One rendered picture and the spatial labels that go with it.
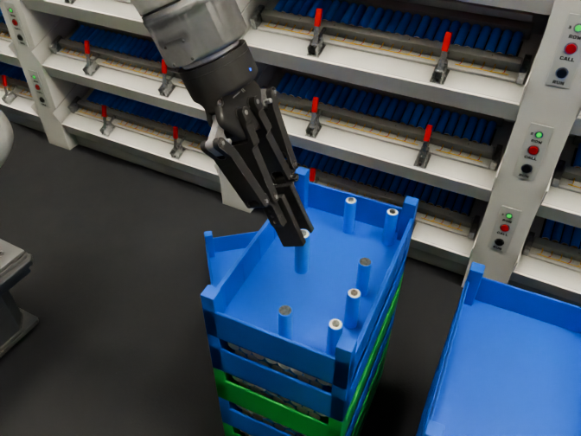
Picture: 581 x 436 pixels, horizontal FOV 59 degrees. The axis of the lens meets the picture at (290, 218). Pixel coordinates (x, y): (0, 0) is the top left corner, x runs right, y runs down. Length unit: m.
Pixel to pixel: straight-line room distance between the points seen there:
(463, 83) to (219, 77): 0.65
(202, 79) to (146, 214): 1.05
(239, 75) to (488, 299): 0.55
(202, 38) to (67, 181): 1.29
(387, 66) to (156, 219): 0.78
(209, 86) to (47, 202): 1.21
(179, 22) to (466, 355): 0.59
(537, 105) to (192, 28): 0.71
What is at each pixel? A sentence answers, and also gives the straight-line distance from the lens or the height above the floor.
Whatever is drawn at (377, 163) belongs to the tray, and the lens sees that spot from 1.21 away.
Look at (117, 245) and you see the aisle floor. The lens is 1.47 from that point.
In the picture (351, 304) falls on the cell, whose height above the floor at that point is 0.45.
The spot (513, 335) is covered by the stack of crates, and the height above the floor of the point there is 0.32.
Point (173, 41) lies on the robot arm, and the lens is 0.52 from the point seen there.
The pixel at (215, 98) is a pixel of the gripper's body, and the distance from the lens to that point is 0.53.
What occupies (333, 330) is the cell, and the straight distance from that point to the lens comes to 0.64.
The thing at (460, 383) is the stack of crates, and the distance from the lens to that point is 0.80.
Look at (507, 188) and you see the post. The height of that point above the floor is 0.32.
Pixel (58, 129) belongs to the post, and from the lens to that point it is 1.88.
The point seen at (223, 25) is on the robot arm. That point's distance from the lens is 0.51.
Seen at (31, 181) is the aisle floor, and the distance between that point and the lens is 1.80.
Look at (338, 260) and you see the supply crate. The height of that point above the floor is 0.40.
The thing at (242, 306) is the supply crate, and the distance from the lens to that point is 0.74.
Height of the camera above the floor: 0.98
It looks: 41 degrees down
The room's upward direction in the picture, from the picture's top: straight up
